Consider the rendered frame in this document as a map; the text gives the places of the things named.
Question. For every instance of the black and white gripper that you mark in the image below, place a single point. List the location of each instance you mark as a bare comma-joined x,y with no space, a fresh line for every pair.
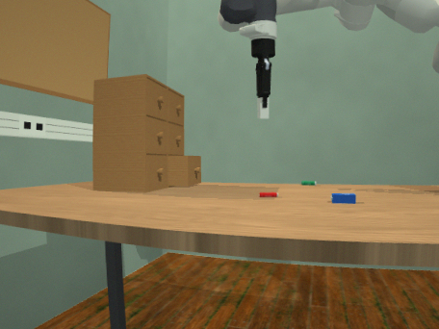
263,49

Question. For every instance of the blue rectangular block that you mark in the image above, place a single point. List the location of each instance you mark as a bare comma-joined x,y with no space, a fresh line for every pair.
344,198

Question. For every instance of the brown wooden drawer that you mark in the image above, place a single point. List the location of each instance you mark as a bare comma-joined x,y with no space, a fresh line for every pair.
175,143
156,141
156,172
154,104
184,170
175,102

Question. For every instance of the brown wooden chest of drawers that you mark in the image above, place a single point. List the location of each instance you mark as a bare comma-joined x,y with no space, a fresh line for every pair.
119,133

